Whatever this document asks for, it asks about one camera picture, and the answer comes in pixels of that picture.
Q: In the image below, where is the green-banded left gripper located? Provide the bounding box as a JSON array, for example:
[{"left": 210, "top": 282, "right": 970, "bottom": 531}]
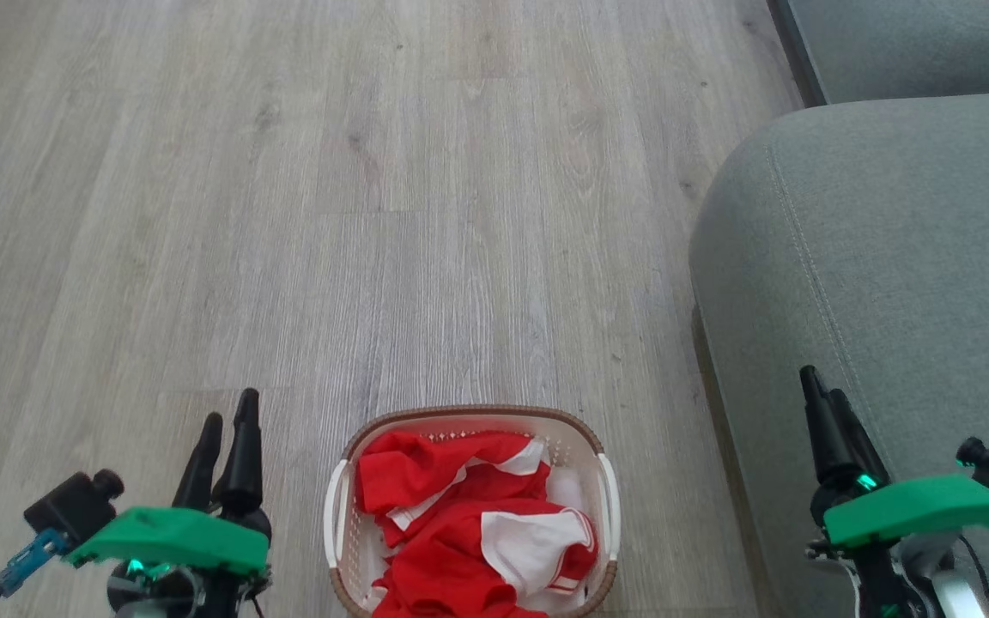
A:
[{"left": 64, "top": 388, "right": 273, "bottom": 618}]

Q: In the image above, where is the white laundry basket brown rim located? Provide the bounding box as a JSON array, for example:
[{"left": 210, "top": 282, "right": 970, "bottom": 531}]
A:
[{"left": 324, "top": 404, "right": 622, "bottom": 618}]

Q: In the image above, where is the black right camera cable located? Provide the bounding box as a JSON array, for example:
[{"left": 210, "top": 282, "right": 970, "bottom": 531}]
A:
[{"left": 958, "top": 536, "right": 989, "bottom": 603}]

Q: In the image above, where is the grey fabric sofa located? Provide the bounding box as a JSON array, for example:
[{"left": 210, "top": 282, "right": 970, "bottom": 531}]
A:
[{"left": 689, "top": 89, "right": 989, "bottom": 618}]

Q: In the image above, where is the blue left camera plug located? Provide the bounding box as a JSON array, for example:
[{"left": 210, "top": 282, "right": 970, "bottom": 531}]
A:
[{"left": 0, "top": 528, "right": 70, "bottom": 597}]

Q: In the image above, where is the grey sofa seat section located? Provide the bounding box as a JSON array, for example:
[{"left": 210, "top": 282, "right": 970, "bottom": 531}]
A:
[{"left": 768, "top": 0, "right": 989, "bottom": 108}]

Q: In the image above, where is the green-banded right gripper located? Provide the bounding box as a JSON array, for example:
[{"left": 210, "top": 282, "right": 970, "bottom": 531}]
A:
[{"left": 799, "top": 365, "right": 989, "bottom": 618}]

